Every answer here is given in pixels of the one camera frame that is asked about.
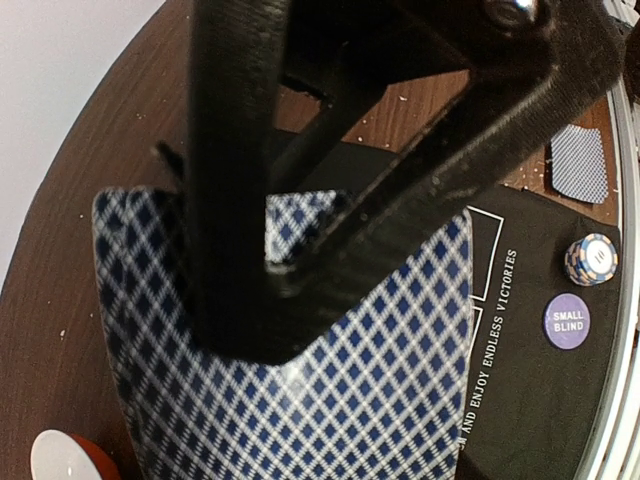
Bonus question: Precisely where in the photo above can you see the purple small blind button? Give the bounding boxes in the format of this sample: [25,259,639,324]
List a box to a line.
[543,293,591,350]

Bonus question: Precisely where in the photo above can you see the deck of playing cards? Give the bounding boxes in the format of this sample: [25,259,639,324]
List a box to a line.
[92,188,473,479]

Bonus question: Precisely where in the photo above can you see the black poker mat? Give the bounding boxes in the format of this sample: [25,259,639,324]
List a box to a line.
[269,142,626,480]

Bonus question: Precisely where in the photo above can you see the poker chip stack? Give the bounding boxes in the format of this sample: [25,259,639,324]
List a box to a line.
[564,233,619,287]

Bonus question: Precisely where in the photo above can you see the aluminium front frame rails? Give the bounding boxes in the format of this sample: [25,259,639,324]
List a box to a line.
[574,0,640,480]

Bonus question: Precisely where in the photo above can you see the single playing card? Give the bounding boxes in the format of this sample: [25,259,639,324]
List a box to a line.
[550,125,609,204]

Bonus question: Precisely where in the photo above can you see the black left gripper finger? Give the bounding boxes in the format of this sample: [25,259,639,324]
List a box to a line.
[165,1,624,365]

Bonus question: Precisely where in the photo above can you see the orange bowl white inside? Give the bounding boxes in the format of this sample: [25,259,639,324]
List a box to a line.
[30,429,121,480]

